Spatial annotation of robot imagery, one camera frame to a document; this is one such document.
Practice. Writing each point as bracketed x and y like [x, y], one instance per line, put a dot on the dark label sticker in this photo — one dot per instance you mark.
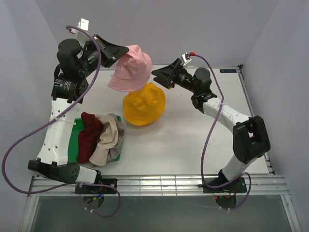
[228, 71]

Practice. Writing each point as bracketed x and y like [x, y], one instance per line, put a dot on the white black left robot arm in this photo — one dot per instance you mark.
[76, 63]

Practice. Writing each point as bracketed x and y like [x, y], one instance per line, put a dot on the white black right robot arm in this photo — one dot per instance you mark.
[250, 137]

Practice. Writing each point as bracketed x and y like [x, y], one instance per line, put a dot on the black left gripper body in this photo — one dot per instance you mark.
[93, 52]

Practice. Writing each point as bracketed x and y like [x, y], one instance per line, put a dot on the dark red bucket hat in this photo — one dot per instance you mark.
[87, 138]

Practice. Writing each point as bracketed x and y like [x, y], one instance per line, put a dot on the pink bucket hat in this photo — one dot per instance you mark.
[132, 71]

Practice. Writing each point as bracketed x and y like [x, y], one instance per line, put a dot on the beige bucket hat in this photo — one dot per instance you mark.
[108, 139]

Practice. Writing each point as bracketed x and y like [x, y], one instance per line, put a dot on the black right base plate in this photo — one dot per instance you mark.
[238, 186]

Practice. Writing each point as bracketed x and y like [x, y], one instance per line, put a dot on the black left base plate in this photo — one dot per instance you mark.
[98, 188]

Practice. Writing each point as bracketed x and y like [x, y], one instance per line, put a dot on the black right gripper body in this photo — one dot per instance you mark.
[183, 79]

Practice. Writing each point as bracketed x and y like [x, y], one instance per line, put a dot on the grey bucket hat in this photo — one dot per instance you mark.
[115, 152]

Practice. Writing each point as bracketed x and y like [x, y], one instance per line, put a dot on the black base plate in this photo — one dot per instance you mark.
[98, 188]
[238, 186]

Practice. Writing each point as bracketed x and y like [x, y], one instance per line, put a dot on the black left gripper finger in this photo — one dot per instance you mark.
[110, 51]
[108, 62]

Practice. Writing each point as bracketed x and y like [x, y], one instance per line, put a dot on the yellow bucket hat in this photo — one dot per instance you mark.
[145, 106]

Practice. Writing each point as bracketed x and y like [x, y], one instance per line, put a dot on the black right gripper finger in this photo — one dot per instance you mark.
[167, 83]
[167, 71]

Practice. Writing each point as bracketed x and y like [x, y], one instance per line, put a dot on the green plastic bin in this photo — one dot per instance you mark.
[73, 144]

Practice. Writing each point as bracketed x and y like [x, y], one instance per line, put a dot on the aluminium table frame rail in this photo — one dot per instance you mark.
[165, 185]

